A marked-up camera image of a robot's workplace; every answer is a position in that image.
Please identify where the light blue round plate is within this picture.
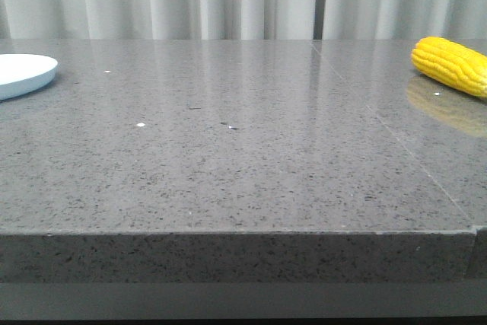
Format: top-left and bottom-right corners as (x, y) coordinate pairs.
(1, 54), (58, 100)

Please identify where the yellow corn cob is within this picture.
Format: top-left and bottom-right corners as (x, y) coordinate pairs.
(410, 36), (486, 98)

